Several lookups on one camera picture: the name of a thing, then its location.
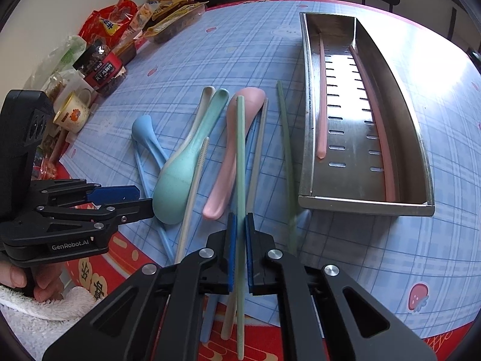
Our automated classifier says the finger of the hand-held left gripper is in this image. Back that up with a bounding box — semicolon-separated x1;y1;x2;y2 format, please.
39;197;155;233
32;179;140;207

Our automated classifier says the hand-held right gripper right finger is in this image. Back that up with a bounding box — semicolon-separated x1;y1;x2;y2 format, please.
244;213;438;361

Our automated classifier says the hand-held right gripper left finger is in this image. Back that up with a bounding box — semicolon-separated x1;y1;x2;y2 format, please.
42;213;238;361

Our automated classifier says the green spoon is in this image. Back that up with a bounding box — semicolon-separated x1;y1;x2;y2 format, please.
152;89;230;225

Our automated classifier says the beige chopstick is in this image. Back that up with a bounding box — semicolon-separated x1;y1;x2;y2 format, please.
173;137;210;267
221;98;270;341

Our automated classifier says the blue spoon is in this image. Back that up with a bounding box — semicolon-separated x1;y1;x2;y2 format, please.
131;116;170;170

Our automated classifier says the green chopstick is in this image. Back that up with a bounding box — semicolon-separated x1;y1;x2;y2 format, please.
235;96;247;360
277;80;301;256

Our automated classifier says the pink spoon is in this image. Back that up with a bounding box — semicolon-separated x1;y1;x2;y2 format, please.
203;88;267;219

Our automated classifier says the steel utensil tray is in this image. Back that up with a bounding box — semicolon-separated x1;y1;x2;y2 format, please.
298;12;436;218

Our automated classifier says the beige spoon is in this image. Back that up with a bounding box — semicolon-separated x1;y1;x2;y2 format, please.
190;86;216;143

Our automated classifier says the pink chopstick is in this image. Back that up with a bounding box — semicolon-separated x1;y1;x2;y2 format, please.
349;44;396;202
317;33;329;159

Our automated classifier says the person's left forearm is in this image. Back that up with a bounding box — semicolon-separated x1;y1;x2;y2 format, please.
0;285;111;361

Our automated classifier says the person's left hand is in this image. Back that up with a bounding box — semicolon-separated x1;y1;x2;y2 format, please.
0;262;64;303

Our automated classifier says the small red snack packet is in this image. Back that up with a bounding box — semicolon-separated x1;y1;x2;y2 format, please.
34;158;61;181

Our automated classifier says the white enamel mug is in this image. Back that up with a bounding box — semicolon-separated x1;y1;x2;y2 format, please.
53;87;93;134

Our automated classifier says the clear packet of dried food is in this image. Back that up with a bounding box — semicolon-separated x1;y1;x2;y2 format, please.
43;71;81;100

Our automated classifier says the clear plastic bag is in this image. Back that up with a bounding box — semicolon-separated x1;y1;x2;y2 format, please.
23;35;87;91

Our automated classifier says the jar with red label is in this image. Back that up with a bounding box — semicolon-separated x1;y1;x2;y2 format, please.
72;39;127;98

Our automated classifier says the blue plaid tablecloth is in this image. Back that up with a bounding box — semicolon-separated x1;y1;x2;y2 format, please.
56;0;481;361

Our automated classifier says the red snack bag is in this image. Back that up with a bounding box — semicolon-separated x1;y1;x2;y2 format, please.
78;0;139;51

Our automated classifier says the white orange snack packet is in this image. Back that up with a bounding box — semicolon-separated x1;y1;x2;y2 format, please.
130;0;162;34

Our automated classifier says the yellow labelled food tray pack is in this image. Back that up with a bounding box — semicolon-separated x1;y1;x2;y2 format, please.
145;2;207;44

